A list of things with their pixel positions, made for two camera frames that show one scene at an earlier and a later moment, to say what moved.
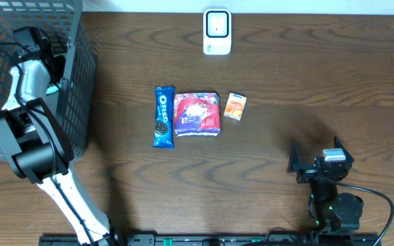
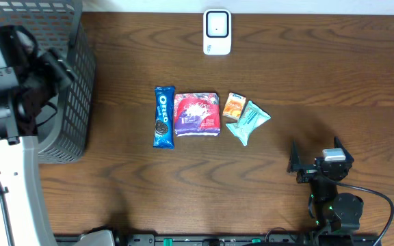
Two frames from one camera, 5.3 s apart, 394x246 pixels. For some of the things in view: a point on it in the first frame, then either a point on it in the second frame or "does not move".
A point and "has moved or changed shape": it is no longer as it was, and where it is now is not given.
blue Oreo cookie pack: (163, 135) does not move
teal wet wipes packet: (53, 89) has moved or changed shape
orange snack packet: (234, 106) does not move
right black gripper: (315, 167) does not move
